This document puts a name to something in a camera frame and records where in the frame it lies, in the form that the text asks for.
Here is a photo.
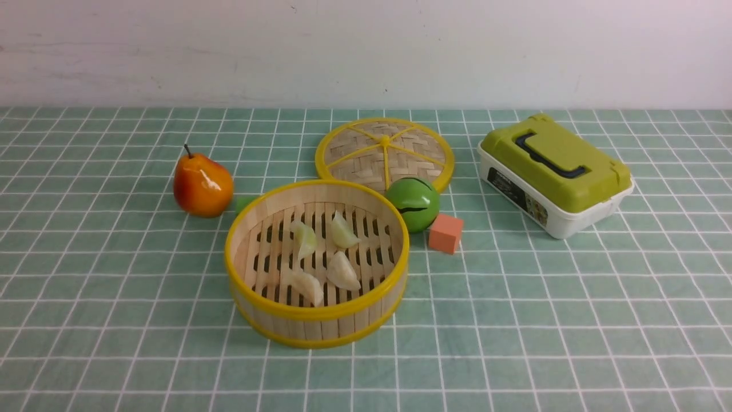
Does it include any small green cube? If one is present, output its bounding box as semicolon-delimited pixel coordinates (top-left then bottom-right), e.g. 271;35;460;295
235;195;259;216

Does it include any pale dumpling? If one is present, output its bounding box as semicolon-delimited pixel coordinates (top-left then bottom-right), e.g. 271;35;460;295
331;211;361;249

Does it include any white dumpling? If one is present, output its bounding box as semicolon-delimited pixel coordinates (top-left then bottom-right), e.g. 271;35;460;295
326;251;361;291
281;270;324;307

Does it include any green lidded white plastic box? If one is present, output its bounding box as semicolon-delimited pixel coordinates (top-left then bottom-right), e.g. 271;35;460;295
476;114;635;239

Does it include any woven bamboo steamer lid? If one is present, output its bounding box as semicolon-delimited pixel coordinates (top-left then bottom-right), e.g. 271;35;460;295
315;118;455;193

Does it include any green round toy ball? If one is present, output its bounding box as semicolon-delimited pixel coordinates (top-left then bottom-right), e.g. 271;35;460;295
385;176;440;233

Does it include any red yellow toy pear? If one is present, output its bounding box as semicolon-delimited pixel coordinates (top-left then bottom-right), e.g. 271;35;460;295
173;144;234;218

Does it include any orange foam cube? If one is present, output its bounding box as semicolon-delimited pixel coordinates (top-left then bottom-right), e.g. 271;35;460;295
428;213;464;255

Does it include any bamboo steamer tray yellow rim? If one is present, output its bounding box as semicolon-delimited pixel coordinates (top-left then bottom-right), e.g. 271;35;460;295
224;180;410;348

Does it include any greenish dumpling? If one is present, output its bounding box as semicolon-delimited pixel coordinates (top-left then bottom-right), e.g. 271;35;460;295
290;221;318;262

